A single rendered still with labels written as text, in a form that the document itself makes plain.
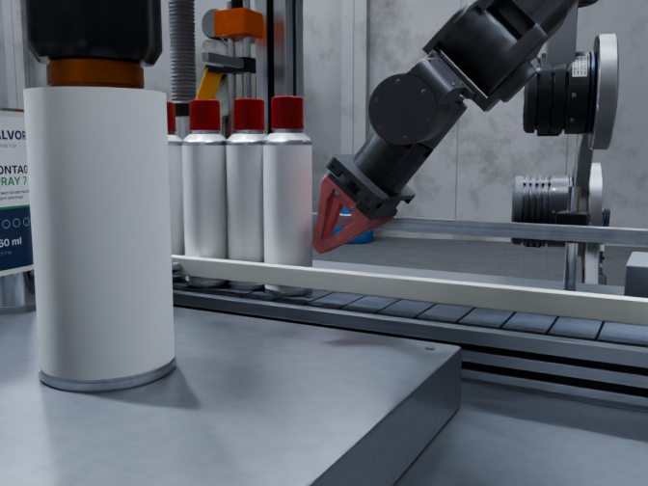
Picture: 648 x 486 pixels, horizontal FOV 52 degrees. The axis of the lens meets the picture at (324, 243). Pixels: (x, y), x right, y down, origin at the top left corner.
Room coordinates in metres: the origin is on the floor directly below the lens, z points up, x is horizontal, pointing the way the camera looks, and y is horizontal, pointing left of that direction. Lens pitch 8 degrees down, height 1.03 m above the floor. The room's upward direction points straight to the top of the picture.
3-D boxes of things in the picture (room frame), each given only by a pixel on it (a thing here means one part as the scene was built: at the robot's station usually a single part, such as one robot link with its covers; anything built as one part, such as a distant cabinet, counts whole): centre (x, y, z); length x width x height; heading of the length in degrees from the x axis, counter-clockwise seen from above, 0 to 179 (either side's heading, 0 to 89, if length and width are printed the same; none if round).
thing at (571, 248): (0.64, -0.24, 0.91); 0.07 x 0.03 x 0.17; 152
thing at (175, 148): (0.77, 0.19, 0.98); 0.05 x 0.05 x 0.20
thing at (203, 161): (0.74, 0.13, 0.98); 0.05 x 0.05 x 0.20
